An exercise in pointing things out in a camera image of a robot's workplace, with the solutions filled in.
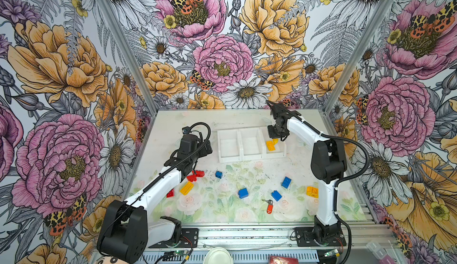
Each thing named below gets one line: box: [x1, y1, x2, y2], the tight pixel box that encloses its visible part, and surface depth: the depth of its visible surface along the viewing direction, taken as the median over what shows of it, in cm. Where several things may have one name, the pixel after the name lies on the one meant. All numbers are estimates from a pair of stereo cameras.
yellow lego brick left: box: [179, 181, 194, 196], surface depth 88 cm
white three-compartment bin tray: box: [217, 127, 287, 163], surface depth 103 cm
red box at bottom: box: [268, 255, 299, 264], surface depth 67 cm
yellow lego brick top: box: [265, 140, 276, 152], surface depth 104 cm
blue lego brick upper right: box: [280, 176, 292, 189], surface depth 91 cm
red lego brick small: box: [186, 174, 197, 182], surface depth 91 cm
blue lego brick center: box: [238, 187, 249, 200], surface depth 87 cm
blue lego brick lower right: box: [271, 190, 283, 202], surface depth 87 cm
